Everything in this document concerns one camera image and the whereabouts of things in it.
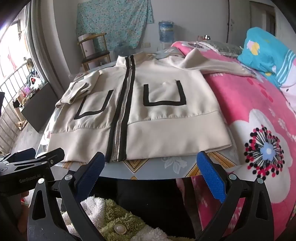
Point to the grey curtain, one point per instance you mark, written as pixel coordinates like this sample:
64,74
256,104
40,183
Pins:
44,46

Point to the green and white fuzzy robe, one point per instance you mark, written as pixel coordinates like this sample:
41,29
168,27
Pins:
111,215

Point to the wooden chair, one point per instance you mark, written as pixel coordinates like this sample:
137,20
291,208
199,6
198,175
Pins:
96,55

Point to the pink floral blanket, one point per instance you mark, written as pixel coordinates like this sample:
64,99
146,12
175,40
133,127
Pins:
242,99

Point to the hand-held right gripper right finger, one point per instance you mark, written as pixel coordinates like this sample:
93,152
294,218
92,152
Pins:
211,176

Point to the blue cartoon print pillow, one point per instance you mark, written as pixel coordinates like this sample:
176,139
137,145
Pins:
261,53

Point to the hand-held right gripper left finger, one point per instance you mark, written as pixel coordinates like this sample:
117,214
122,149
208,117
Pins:
89,171

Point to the beige slipper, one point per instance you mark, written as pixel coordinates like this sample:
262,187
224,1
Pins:
21,125

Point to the grey glitter pillow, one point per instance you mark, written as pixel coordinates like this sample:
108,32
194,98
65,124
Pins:
224,47

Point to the blue water jug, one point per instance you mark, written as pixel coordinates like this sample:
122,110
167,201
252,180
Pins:
166,31

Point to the white wall socket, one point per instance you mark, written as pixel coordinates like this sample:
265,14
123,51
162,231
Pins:
146,45

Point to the cream jacket with black trim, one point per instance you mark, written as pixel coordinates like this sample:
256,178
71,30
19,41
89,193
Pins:
161,120

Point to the dark grey cabinet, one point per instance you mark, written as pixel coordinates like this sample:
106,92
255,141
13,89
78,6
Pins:
39,109

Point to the metal window railing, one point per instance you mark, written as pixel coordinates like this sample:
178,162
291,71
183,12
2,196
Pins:
9,120

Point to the white door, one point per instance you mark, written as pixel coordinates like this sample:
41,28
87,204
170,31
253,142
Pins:
262,18

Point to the pile of small household clutter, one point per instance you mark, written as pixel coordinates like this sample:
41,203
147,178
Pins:
33,76

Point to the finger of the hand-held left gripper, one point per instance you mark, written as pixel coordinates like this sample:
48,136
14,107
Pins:
49,158
20,154

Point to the black pants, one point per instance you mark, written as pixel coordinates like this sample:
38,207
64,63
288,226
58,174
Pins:
150,197

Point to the teal floral hanging cloth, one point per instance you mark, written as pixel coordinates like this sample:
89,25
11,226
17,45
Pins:
111,20

